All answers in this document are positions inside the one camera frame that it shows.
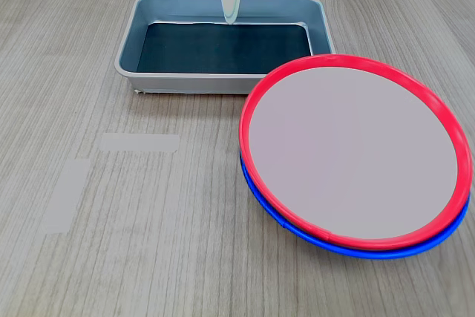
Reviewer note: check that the red-rimmed white round plate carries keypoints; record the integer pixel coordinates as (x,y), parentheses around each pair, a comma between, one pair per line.
(352,153)

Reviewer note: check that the black tray mat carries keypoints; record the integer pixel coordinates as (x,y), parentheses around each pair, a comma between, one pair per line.
(222,49)

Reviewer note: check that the steel tray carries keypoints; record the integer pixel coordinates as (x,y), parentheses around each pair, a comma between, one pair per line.
(128,57)

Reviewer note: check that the clear tape strip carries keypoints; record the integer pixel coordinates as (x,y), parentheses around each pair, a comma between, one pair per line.
(140,142)
(67,194)

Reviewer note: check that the blue-rimmed white round plate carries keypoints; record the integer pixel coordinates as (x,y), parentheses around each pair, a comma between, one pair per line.
(371,254)

